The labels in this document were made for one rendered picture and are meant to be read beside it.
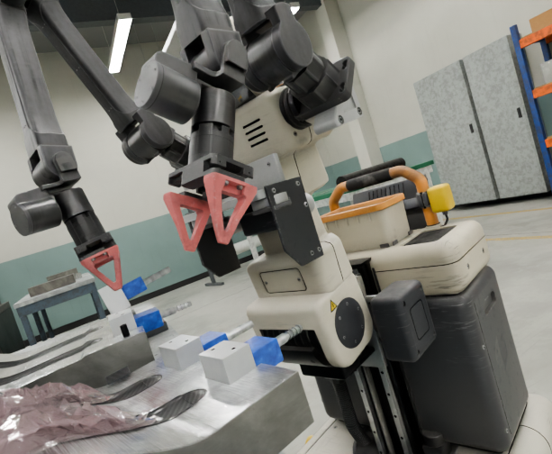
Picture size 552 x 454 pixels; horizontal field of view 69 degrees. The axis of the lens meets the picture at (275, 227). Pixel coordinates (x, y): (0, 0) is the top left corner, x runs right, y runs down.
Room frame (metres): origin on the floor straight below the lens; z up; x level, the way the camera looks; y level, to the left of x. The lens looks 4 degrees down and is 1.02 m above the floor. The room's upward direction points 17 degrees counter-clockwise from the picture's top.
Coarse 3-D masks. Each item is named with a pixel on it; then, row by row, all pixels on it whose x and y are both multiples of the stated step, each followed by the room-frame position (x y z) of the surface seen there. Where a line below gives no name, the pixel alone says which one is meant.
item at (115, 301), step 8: (160, 272) 0.78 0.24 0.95; (168, 272) 0.79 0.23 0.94; (136, 280) 0.75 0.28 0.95; (144, 280) 0.77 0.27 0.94; (152, 280) 0.78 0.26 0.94; (104, 288) 0.73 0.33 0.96; (128, 288) 0.74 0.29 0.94; (136, 288) 0.75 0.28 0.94; (144, 288) 0.75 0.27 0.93; (104, 296) 0.73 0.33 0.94; (112, 296) 0.73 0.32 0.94; (120, 296) 0.73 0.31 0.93; (128, 296) 0.74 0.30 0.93; (112, 304) 0.73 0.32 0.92; (120, 304) 0.73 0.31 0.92; (128, 304) 0.73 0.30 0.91; (112, 312) 0.72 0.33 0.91
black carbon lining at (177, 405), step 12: (132, 384) 0.49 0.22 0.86; (144, 384) 0.49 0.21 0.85; (120, 396) 0.47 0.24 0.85; (180, 396) 0.41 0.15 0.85; (192, 396) 0.41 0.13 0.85; (156, 408) 0.39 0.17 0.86; (168, 408) 0.39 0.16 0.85; (180, 408) 0.39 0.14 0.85; (156, 420) 0.38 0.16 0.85; (168, 420) 0.36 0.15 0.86
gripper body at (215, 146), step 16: (192, 128) 0.53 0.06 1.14; (208, 128) 0.51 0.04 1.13; (224, 128) 0.52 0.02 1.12; (192, 144) 0.52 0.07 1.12; (208, 144) 0.51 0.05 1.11; (224, 144) 0.51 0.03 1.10; (192, 160) 0.51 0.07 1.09; (208, 160) 0.48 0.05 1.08; (224, 160) 0.48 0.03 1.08; (176, 176) 0.53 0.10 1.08; (240, 176) 0.50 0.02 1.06
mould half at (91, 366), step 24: (72, 336) 0.75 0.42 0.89; (96, 336) 0.66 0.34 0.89; (120, 336) 0.61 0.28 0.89; (144, 336) 0.59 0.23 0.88; (0, 360) 0.70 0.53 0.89; (72, 360) 0.56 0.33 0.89; (96, 360) 0.57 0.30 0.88; (120, 360) 0.58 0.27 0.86; (144, 360) 0.59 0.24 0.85; (24, 384) 0.53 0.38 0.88; (72, 384) 0.55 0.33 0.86; (96, 384) 0.56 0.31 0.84
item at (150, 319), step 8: (184, 304) 0.68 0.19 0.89; (120, 312) 0.66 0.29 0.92; (128, 312) 0.64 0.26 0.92; (144, 312) 0.67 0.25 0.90; (152, 312) 0.65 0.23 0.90; (160, 312) 0.67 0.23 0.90; (168, 312) 0.67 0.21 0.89; (112, 320) 0.62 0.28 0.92; (120, 320) 0.62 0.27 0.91; (128, 320) 0.63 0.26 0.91; (136, 320) 0.64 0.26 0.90; (144, 320) 0.64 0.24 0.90; (152, 320) 0.65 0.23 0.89; (160, 320) 0.65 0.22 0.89; (112, 328) 0.62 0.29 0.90; (128, 328) 0.63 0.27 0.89; (144, 328) 0.64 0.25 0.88; (152, 328) 0.64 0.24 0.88
